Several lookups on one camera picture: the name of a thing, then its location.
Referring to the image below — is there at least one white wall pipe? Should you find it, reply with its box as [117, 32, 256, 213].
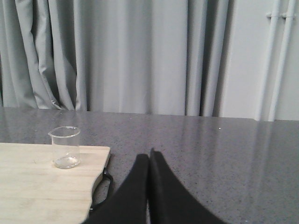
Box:
[267, 0, 296, 122]
[255, 0, 281, 121]

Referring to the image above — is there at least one clear glass beaker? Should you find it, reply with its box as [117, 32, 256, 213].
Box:
[48, 126, 80, 169]

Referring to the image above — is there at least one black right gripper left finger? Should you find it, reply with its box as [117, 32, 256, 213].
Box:
[83, 154, 149, 224]

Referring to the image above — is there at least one white wall pipe right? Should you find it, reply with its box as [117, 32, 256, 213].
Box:
[267, 0, 296, 122]

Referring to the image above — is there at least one wooden cutting board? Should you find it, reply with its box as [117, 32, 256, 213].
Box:
[0, 143, 110, 224]

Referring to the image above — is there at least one grey curtain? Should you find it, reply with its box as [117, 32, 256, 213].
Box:
[0, 0, 231, 116]

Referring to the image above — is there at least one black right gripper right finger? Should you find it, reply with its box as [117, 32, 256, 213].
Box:
[148, 149, 225, 224]

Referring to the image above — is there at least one black cable on counter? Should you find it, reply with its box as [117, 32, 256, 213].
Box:
[90, 154, 114, 212]

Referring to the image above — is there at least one white wall pipe left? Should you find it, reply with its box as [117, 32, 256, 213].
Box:
[255, 0, 281, 121]

